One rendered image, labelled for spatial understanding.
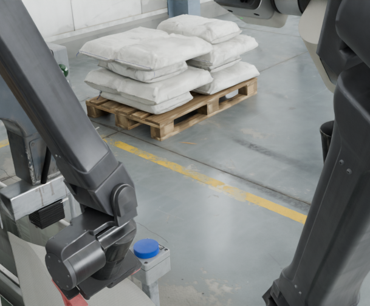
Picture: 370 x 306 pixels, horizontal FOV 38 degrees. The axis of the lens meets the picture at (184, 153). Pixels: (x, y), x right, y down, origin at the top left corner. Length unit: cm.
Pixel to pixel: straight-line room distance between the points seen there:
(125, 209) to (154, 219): 221
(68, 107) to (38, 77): 5
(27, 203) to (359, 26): 95
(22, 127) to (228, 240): 182
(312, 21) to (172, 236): 204
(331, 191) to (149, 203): 274
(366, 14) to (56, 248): 54
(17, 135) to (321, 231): 80
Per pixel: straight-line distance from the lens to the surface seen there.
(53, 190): 116
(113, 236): 74
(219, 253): 265
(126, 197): 70
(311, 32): 85
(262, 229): 282
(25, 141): 109
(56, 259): 72
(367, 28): 25
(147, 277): 125
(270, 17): 93
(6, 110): 104
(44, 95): 63
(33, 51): 61
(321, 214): 37
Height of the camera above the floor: 159
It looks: 26 degrees down
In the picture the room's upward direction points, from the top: 3 degrees counter-clockwise
